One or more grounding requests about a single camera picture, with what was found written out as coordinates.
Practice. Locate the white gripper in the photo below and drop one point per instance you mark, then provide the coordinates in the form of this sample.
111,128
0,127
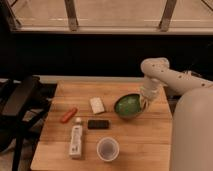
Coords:
149,91

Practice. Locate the green ceramic bowl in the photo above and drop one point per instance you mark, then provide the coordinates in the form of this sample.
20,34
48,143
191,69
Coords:
128,106

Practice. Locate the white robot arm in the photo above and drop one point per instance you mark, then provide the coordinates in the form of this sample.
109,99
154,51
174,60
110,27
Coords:
192,124

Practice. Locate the white sponge block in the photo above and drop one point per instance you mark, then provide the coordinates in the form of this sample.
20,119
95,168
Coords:
97,105

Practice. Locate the black rectangular block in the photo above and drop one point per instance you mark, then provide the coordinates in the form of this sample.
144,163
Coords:
98,124

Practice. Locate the clear plastic cup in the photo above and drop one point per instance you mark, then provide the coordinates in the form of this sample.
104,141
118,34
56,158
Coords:
108,149

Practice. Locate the orange carrot toy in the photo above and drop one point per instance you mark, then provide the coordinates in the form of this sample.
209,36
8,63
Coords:
68,115

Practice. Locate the white plastic bottle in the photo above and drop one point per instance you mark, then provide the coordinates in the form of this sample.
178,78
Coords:
75,149

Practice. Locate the black office chair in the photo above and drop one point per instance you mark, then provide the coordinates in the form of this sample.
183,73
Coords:
21,107

